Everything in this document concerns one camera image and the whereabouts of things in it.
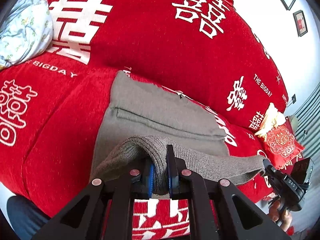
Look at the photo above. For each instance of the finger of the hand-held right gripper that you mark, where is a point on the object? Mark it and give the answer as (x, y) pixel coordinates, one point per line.
(269, 167)

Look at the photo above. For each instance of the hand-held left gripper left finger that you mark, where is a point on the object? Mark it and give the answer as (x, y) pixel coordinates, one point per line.
(150, 178)

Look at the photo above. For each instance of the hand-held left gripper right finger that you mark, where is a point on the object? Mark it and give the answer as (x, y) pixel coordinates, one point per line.
(170, 177)

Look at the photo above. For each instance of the grey knit sweater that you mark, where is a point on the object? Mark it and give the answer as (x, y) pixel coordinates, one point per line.
(150, 110)

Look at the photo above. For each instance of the person's right hand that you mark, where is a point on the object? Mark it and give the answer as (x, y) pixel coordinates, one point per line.
(281, 216)

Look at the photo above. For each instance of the cream fringed cloth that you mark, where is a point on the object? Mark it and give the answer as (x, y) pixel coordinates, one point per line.
(271, 116)

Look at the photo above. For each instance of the grey ribbed panel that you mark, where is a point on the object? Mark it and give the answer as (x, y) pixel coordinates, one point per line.
(311, 112)

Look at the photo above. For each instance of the person's leg in dark trousers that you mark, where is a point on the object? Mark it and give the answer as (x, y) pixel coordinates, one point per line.
(21, 216)

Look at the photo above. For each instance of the red printed blanket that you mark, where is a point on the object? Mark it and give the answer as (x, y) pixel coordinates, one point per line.
(150, 42)

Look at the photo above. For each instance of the pale floral quilt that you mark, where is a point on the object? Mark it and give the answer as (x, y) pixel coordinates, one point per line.
(23, 30)

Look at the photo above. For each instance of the small black picture frame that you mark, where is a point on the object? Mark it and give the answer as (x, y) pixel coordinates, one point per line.
(300, 23)

